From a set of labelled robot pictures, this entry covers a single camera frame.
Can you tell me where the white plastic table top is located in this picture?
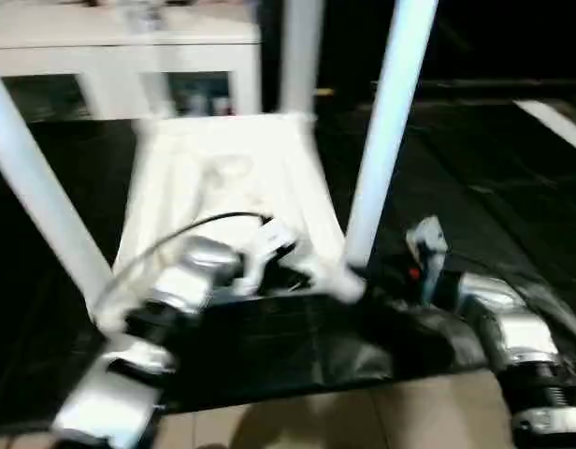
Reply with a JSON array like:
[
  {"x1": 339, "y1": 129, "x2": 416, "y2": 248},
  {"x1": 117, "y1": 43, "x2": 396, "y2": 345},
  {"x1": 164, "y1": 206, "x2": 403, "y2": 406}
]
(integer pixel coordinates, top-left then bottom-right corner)
[{"x1": 90, "y1": 112, "x2": 368, "y2": 326}]

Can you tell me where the white plastic table leg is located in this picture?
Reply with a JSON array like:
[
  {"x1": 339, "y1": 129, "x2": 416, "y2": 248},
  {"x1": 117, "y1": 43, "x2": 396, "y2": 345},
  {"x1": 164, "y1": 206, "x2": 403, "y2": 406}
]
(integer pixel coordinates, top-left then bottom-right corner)
[
  {"x1": 341, "y1": 0, "x2": 440, "y2": 274},
  {"x1": 0, "y1": 70, "x2": 117, "y2": 302},
  {"x1": 129, "y1": 0, "x2": 175, "y2": 134},
  {"x1": 277, "y1": 0, "x2": 326, "y2": 121}
]

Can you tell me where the black metal bar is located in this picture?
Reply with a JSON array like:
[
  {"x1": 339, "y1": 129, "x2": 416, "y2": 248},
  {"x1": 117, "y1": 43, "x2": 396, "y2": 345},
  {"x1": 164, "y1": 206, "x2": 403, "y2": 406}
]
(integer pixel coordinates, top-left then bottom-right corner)
[{"x1": 372, "y1": 79, "x2": 576, "y2": 96}]

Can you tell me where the black work mat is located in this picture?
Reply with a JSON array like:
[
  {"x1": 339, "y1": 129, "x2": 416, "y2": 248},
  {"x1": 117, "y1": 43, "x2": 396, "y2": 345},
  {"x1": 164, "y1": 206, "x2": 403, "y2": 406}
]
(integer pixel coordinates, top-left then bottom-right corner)
[{"x1": 0, "y1": 98, "x2": 576, "y2": 427}]

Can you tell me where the white glass-door cabinet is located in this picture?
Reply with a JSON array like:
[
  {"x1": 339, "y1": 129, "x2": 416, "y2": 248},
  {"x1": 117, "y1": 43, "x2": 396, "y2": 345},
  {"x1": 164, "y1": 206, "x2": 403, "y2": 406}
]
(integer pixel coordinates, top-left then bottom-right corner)
[{"x1": 0, "y1": 0, "x2": 263, "y2": 123}]

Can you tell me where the crumpled silver object on cabinet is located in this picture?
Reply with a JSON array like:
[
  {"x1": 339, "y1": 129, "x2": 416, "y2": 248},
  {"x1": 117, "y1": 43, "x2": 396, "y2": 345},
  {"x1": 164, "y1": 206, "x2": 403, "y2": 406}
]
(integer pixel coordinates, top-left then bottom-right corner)
[{"x1": 120, "y1": 0, "x2": 169, "y2": 29}]

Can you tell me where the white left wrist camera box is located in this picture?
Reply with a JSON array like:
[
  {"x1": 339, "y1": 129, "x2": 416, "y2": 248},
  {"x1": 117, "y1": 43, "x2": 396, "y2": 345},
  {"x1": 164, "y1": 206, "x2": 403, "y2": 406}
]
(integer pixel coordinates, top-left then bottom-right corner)
[{"x1": 234, "y1": 220, "x2": 300, "y2": 289}]

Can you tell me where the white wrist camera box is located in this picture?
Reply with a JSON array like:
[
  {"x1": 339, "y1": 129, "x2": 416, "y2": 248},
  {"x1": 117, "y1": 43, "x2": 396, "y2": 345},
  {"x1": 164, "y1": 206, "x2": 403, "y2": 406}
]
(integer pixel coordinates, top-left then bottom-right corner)
[
  {"x1": 404, "y1": 216, "x2": 451, "y2": 306},
  {"x1": 234, "y1": 220, "x2": 300, "y2": 289}
]

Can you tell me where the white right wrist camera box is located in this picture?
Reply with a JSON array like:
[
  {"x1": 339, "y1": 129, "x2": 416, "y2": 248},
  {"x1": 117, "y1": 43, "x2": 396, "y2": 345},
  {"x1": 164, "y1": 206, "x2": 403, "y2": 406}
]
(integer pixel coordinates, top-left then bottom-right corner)
[{"x1": 404, "y1": 216, "x2": 451, "y2": 306}]

